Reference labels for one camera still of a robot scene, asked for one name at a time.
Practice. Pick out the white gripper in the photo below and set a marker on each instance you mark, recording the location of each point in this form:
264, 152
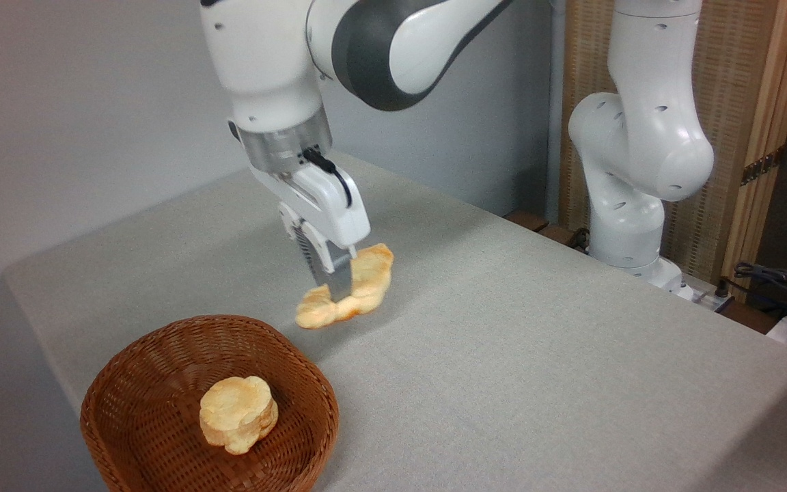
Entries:
332, 205

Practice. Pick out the long braided bread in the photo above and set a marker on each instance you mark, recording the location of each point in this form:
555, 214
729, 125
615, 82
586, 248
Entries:
373, 273

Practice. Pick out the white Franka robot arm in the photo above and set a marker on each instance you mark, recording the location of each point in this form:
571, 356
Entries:
639, 137

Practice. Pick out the round flower-shaped bread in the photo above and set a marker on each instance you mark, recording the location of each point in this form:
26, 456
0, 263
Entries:
238, 413

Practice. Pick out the brown woven wicker basket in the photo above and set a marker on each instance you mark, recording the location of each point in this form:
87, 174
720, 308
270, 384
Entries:
154, 410

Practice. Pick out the grey tablecloth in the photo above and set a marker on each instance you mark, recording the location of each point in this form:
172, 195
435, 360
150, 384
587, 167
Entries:
503, 355

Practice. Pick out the white power strip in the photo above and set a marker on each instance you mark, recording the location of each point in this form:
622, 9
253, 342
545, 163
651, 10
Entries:
708, 298

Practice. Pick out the metal screen hinge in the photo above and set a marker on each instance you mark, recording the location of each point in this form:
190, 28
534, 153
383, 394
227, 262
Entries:
761, 166

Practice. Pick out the wooden folding screen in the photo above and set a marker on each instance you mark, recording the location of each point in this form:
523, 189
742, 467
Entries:
735, 68

